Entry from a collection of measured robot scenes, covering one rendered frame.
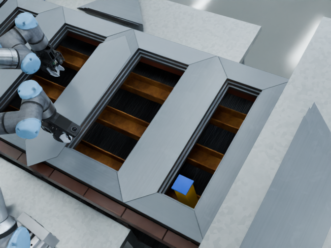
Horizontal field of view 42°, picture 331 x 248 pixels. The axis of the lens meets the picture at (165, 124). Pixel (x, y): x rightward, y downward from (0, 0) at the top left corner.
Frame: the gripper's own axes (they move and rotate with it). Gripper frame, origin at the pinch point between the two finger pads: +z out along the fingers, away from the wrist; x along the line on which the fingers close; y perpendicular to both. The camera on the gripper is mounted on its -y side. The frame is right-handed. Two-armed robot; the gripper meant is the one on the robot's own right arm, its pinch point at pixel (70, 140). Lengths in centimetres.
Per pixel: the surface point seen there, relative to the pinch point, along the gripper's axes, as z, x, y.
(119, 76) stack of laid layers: 2.3, -36.8, 1.0
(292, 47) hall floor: 87, -150, -37
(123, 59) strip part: 0.7, -44.8, 3.7
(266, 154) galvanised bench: -18, -19, -76
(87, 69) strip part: 0.6, -33.3, 16.1
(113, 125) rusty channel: 14.5, -19.2, -3.2
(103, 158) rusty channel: 19.0, -4.7, -6.3
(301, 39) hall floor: 87, -158, -39
